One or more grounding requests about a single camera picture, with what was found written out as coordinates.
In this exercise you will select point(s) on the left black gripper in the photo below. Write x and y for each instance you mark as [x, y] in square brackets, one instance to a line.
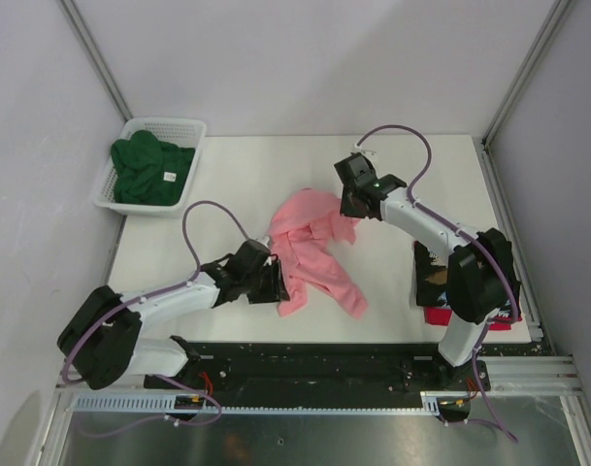
[276, 289]

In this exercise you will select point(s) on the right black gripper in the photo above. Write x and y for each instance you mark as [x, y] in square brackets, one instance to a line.
[347, 210]

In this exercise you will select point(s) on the pink t-shirt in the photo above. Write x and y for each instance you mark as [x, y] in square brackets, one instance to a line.
[300, 232]

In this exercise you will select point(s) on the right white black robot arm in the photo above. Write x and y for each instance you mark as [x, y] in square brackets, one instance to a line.
[442, 236]

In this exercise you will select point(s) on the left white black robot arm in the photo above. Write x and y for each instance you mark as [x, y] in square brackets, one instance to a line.
[106, 338]

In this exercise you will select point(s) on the black printed folded t-shirt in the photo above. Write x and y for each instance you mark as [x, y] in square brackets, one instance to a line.
[428, 276]

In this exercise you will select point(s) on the white plastic basket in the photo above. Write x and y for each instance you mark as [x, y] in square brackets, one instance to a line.
[183, 132]

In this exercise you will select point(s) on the green t-shirt in basket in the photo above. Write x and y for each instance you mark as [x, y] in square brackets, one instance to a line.
[149, 172]

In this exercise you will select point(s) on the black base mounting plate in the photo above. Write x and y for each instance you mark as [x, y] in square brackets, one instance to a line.
[410, 367]

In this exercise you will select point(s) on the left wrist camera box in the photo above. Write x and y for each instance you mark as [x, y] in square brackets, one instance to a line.
[252, 254]

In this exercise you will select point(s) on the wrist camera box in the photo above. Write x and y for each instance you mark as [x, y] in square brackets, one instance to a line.
[252, 254]
[356, 168]

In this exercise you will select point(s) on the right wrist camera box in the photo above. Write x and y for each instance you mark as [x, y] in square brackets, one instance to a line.
[356, 168]

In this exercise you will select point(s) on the right aluminium frame post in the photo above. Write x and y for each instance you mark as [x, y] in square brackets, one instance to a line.
[553, 23]

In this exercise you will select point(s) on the aluminium frame post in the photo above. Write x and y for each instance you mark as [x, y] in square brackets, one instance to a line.
[95, 57]
[553, 23]

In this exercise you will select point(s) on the left aluminium frame post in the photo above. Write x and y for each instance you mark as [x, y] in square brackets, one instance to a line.
[95, 57]

